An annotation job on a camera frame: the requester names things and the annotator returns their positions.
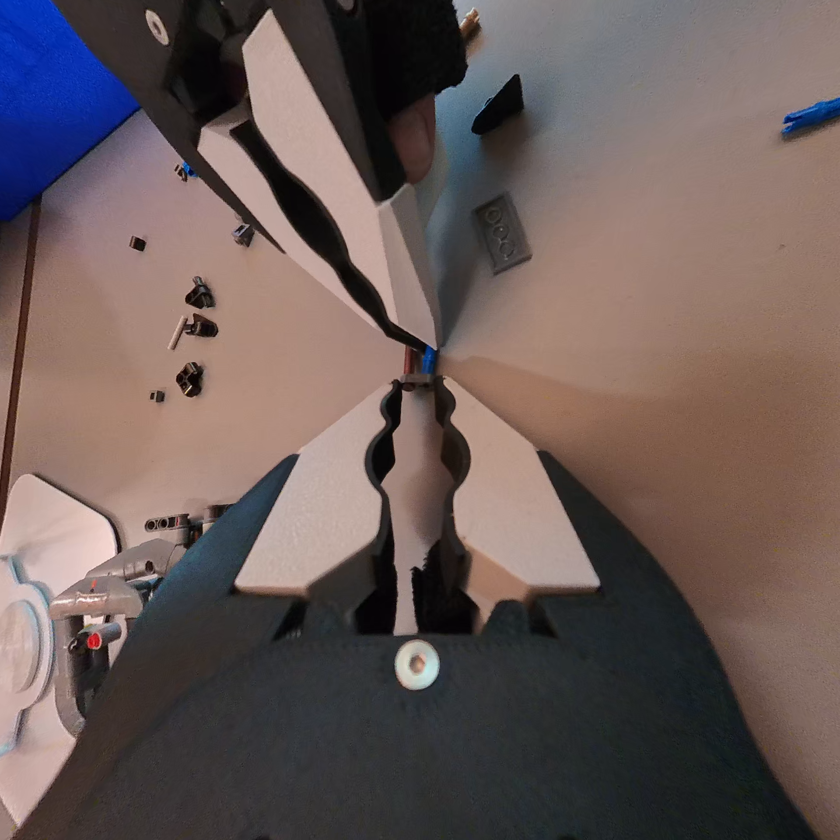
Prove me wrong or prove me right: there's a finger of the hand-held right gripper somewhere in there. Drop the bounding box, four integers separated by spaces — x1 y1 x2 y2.
196 121 431 352
241 8 444 352

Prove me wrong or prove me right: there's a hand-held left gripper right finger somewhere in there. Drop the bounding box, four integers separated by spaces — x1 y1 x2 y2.
432 377 602 626

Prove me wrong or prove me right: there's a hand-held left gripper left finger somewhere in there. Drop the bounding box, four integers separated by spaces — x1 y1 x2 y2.
233 381 404 619

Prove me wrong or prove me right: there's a grey lego car model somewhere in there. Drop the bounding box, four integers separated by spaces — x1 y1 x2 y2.
49 502 234 736

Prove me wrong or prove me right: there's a black lego wedge panel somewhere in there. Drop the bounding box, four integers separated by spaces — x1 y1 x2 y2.
471 73 525 136

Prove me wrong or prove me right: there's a black lego plate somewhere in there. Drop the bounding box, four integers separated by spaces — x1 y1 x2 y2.
472 192 532 275

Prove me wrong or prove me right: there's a person's right hand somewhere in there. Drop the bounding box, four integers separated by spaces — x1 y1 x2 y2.
384 92 439 186

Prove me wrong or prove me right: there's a blue plastic bin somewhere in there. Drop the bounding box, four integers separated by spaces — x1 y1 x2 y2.
0 0 142 224

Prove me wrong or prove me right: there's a white book stand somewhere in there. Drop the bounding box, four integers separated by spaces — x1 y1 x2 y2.
0 474 126 829

